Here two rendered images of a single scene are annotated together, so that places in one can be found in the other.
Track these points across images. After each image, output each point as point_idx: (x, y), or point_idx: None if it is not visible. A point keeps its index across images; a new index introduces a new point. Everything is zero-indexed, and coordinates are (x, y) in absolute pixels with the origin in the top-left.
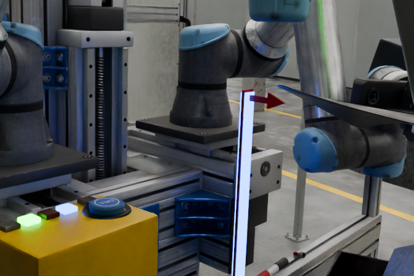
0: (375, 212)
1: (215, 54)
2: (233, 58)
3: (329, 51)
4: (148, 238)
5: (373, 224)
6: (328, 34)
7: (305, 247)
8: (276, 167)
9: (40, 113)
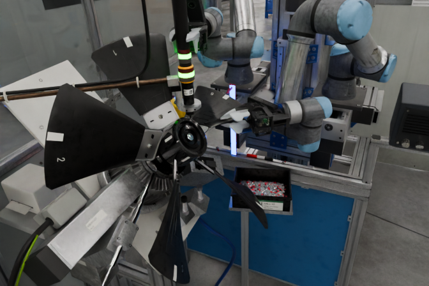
0: (364, 180)
1: (337, 61)
2: (347, 66)
3: (282, 80)
4: (178, 112)
5: (357, 184)
6: (284, 71)
7: (296, 164)
8: (339, 129)
9: (240, 68)
